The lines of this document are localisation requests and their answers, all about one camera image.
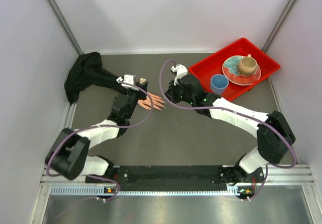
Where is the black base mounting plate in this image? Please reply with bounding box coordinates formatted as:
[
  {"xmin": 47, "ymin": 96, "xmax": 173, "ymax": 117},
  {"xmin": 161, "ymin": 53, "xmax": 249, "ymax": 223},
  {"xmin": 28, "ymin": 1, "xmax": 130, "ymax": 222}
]
[{"xmin": 85, "ymin": 165, "xmax": 255, "ymax": 191}]

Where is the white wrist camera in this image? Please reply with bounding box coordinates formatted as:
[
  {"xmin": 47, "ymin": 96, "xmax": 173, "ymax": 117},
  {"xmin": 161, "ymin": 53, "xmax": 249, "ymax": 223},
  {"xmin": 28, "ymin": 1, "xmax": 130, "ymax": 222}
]
[
  {"xmin": 171, "ymin": 64, "xmax": 188, "ymax": 86},
  {"xmin": 116, "ymin": 74, "xmax": 136, "ymax": 91}
]

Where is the beige ceramic cup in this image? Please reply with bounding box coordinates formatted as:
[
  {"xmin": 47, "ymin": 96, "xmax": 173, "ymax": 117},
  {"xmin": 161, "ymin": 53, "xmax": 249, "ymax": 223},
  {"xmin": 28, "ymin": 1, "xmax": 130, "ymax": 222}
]
[{"xmin": 237, "ymin": 54, "xmax": 258, "ymax": 77}]

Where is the beige nail polish bottle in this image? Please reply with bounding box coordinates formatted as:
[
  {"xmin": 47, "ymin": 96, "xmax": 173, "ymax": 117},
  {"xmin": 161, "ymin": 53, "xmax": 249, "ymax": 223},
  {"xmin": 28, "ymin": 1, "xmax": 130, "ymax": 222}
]
[{"xmin": 139, "ymin": 78, "xmax": 147, "ymax": 85}]

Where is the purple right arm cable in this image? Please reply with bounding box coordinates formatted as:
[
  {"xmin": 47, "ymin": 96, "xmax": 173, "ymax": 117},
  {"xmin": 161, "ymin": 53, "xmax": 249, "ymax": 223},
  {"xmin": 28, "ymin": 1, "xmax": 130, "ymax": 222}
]
[{"xmin": 159, "ymin": 59, "xmax": 298, "ymax": 201}]

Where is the mannequin hand with long nails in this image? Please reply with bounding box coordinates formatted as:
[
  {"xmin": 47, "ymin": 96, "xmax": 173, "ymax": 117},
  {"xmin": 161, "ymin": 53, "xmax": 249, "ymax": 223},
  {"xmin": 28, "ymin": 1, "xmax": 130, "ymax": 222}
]
[{"xmin": 137, "ymin": 92, "xmax": 165, "ymax": 111}]

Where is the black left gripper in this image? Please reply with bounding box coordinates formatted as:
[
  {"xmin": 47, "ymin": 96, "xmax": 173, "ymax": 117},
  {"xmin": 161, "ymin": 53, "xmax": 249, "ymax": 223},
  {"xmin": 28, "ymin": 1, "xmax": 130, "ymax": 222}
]
[{"xmin": 125, "ymin": 81, "xmax": 148, "ymax": 119}]

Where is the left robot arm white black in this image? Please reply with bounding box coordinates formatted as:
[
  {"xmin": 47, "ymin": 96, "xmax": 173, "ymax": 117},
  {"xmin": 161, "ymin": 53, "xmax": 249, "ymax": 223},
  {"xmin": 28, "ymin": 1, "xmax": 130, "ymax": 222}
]
[{"xmin": 45, "ymin": 83, "xmax": 148, "ymax": 182}]

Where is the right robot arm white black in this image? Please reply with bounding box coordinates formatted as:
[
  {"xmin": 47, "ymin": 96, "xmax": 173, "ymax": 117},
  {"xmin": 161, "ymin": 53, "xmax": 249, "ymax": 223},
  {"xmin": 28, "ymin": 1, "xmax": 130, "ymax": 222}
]
[{"xmin": 164, "ymin": 74, "xmax": 296, "ymax": 182}]

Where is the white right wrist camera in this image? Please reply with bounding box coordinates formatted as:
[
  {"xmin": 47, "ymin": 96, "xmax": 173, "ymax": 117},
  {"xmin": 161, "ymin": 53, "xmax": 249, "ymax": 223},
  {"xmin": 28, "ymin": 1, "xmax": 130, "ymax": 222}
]
[{"xmin": 171, "ymin": 64, "xmax": 188, "ymax": 86}]

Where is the black sleeve cloth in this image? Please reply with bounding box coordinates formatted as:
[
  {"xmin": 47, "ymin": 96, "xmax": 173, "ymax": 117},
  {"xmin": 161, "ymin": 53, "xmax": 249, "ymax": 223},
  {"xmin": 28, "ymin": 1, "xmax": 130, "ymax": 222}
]
[{"xmin": 64, "ymin": 52, "xmax": 127, "ymax": 104}]

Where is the small blue round lid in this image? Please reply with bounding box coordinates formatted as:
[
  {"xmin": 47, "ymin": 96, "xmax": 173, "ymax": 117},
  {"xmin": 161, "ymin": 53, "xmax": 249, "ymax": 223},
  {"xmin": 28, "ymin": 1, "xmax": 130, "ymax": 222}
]
[{"xmin": 210, "ymin": 74, "xmax": 229, "ymax": 96}]

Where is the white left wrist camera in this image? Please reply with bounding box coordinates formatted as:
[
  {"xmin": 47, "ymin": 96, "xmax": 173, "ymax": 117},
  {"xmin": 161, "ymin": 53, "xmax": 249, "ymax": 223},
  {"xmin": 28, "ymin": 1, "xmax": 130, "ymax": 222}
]
[{"xmin": 116, "ymin": 74, "xmax": 136, "ymax": 91}]

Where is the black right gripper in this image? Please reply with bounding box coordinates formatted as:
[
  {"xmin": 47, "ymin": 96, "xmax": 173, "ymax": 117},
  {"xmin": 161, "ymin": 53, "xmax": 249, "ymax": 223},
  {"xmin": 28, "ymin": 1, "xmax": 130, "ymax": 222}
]
[{"xmin": 166, "ymin": 78, "xmax": 195, "ymax": 105}]

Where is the red and teal plate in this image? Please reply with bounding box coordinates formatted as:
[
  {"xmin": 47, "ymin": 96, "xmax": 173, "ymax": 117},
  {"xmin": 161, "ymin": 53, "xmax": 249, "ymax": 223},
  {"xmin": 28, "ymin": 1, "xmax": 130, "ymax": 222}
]
[{"xmin": 222, "ymin": 54, "xmax": 262, "ymax": 86}]

